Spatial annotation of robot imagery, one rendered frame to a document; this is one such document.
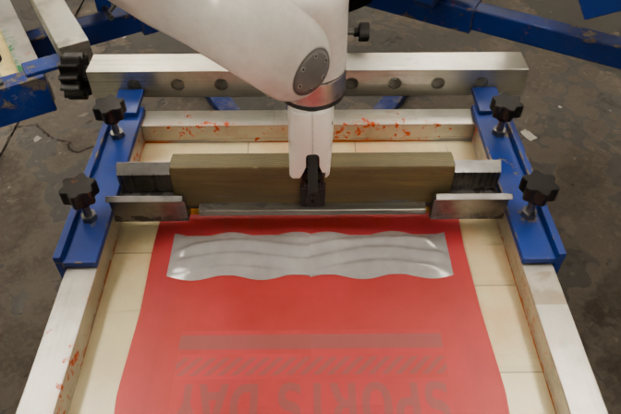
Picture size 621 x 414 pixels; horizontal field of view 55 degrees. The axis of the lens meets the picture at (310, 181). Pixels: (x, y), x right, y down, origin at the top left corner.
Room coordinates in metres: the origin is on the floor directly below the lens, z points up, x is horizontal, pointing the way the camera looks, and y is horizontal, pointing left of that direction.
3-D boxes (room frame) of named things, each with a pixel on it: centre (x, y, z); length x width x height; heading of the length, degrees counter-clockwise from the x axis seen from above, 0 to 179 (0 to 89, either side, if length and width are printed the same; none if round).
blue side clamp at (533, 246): (0.58, -0.28, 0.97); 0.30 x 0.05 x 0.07; 1
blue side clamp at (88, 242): (0.58, 0.28, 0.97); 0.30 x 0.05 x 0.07; 1
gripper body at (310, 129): (0.54, 0.00, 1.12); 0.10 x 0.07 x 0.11; 1
